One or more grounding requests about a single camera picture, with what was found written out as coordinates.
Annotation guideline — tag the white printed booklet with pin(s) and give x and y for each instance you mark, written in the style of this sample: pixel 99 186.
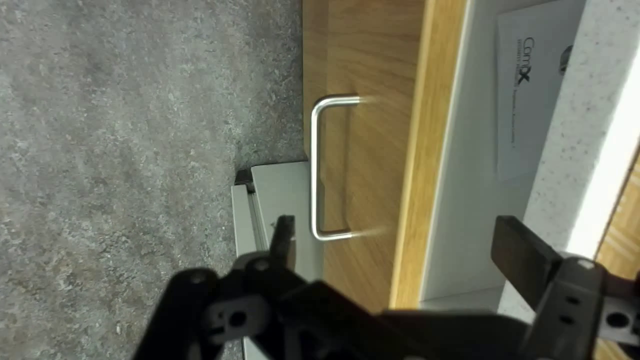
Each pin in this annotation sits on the white printed booklet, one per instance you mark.
pixel 532 112

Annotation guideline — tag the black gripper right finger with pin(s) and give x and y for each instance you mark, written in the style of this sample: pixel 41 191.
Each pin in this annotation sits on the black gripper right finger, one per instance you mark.
pixel 560 292

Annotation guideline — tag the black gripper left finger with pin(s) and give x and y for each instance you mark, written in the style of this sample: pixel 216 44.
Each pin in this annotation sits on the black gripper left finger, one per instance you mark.
pixel 200 307

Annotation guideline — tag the wooden front drawer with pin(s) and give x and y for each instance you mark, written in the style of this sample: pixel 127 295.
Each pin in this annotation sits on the wooden front drawer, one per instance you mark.
pixel 380 167

